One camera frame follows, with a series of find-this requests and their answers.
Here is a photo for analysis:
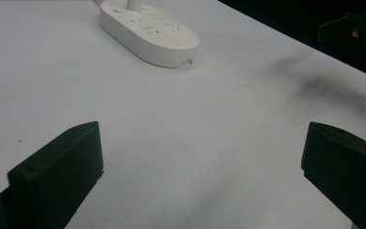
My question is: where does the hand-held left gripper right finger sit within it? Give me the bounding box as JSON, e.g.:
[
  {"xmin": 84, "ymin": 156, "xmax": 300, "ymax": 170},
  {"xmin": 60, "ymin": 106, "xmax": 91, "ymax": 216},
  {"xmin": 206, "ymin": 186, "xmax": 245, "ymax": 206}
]
[{"xmin": 300, "ymin": 121, "xmax": 366, "ymax": 229}]

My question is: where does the white power strip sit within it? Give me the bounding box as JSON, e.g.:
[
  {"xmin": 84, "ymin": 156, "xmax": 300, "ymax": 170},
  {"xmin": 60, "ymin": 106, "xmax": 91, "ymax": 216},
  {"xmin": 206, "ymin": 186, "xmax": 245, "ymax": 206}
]
[{"xmin": 99, "ymin": 0, "xmax": 201, "ymax": 69}]

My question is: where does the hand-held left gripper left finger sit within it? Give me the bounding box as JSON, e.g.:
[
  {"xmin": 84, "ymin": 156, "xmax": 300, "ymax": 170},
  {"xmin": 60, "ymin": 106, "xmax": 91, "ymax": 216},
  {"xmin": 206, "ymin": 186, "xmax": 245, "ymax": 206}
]
[{"xmin": 0, "ymin": 120, "xmax": 105, "ymax": 229}]

